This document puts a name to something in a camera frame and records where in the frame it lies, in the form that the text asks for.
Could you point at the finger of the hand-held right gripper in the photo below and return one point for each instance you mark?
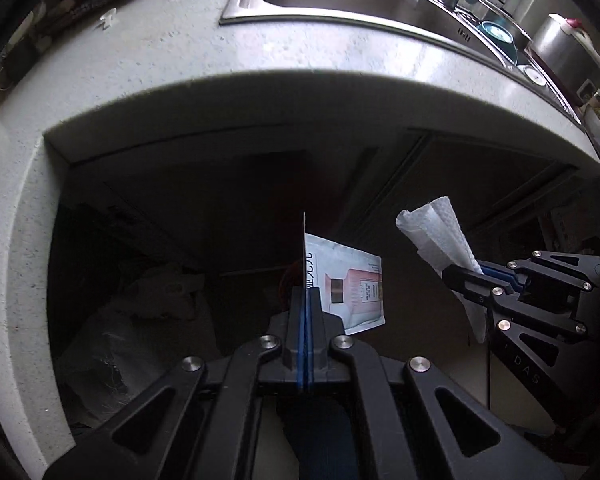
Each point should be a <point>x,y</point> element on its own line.
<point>497,270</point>
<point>472,285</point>

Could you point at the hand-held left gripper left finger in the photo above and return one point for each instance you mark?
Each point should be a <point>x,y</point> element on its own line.
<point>295,330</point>

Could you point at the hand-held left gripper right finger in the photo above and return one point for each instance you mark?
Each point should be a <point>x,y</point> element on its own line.
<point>316,330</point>

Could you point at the white paper towel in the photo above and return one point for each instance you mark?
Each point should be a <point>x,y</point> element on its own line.
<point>437,240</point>

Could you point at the white printed sachet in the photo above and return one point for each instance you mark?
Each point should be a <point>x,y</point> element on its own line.
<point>355,280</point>

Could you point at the white plastic trash bag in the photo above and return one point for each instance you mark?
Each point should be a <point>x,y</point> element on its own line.
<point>130,320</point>

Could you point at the round sink hole cover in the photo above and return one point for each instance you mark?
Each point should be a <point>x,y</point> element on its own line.
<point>535,75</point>

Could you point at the teal bowl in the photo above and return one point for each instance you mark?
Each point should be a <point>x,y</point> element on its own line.
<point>497,35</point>

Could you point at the white paper scrap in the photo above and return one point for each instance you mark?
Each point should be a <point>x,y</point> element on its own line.
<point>107,19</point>

